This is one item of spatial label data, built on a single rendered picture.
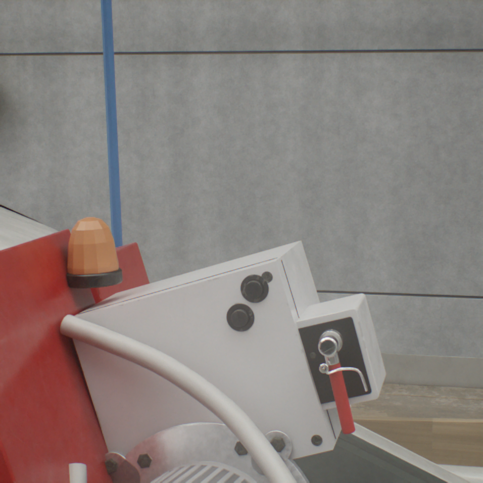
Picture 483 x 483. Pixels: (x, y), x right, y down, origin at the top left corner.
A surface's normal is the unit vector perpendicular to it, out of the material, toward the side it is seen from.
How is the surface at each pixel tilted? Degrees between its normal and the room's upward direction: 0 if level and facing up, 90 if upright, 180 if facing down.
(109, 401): 90
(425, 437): 90
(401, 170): 90
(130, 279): 73
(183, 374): 55
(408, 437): 90
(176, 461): 81
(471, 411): 0
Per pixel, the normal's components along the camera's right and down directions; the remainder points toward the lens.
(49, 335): 0.92, -0.31
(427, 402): 0.00, -0.99
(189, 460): -0.19, -0.03
